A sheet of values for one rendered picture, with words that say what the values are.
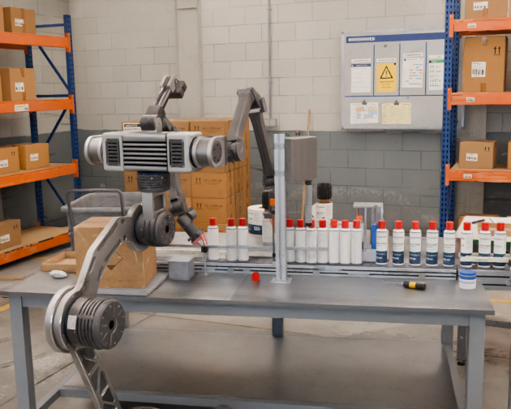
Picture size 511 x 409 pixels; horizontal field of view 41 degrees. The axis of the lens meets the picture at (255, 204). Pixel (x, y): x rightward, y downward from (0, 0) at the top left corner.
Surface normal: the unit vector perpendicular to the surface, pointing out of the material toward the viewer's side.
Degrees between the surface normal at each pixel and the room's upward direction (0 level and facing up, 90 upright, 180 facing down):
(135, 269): 90
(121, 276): 90
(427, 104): 90
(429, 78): 90
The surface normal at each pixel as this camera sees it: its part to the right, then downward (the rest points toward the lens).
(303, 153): 0.70, 0.11
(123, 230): 0.93, 0.04
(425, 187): -0.38, 0.16
